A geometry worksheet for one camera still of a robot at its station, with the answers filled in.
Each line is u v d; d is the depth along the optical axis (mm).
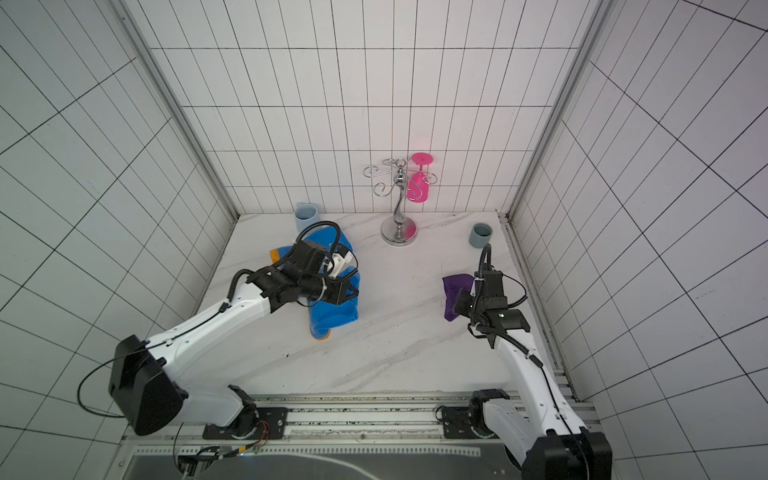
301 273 599
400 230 1137
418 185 1035
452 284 844
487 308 608
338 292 670
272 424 724
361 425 742
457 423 727
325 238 1106
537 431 421
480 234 1065
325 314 763
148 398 393
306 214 1162
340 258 710
